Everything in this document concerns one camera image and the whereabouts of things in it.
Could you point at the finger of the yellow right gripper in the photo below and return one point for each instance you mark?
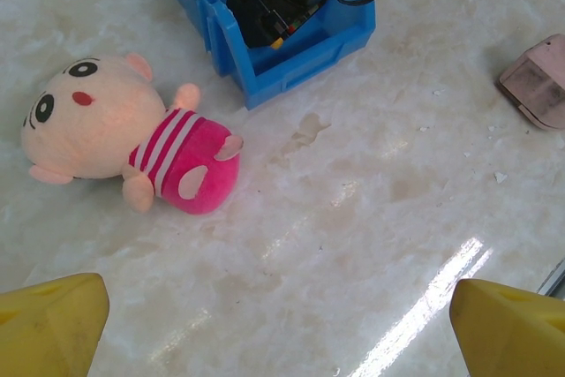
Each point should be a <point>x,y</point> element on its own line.
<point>277,43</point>

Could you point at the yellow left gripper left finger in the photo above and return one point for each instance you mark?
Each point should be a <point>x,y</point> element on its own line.
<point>48,328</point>

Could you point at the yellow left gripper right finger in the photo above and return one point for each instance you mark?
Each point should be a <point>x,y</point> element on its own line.
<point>507,333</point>

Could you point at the blue plastic bin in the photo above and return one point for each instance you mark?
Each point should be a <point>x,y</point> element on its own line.
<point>309,59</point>

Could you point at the pink striped plush doll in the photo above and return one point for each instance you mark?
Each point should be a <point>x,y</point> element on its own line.
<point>110,130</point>

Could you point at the pink pencil sharpener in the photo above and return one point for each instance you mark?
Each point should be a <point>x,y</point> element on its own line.
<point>536,83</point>

